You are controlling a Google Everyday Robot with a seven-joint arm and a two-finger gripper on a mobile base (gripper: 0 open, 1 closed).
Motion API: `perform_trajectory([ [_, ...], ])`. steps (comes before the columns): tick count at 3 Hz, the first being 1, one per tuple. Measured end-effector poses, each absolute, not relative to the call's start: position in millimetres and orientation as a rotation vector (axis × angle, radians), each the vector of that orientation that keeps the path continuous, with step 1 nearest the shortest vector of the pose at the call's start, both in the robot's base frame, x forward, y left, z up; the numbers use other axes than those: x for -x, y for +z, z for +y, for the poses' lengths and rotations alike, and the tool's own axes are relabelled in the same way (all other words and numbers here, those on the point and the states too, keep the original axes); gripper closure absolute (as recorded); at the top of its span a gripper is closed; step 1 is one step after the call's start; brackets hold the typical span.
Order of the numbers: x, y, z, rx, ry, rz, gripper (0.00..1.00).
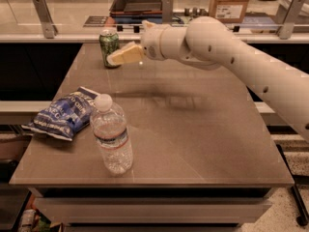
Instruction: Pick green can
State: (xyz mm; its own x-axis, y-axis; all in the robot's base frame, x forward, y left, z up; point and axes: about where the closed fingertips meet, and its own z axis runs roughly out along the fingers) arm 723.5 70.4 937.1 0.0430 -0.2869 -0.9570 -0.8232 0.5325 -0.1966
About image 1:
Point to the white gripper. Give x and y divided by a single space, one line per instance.
151 43

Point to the green soda can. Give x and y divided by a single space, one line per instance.
109 42

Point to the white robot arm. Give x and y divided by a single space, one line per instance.
206 43

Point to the clear plastic water bottle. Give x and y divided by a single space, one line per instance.
108 122

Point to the blue chip bag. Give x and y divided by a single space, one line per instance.
65 117

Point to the cardboard box with label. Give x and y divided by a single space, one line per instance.
228 10

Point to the glass barrier panel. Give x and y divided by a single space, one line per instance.
20 16

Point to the white table drawer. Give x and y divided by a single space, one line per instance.
153 210

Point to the middle metal glass bracket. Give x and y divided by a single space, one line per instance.
167 10

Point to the metal glass bracket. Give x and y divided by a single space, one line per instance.
167 10
48 27
287 26

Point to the left metal glass bracket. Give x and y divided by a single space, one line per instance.
48 27

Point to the right metal glass bracket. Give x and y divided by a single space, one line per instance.
287 26

